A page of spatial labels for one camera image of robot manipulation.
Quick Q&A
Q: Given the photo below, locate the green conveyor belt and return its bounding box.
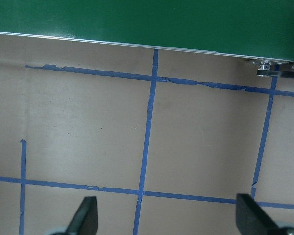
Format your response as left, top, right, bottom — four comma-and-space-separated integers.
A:
0, 0, 294, 79

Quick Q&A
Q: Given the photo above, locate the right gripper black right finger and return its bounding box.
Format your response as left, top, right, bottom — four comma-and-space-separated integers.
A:
235, 193, 279, 235

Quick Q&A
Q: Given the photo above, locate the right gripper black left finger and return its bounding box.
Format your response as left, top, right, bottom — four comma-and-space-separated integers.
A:
66, 196, 98, 235

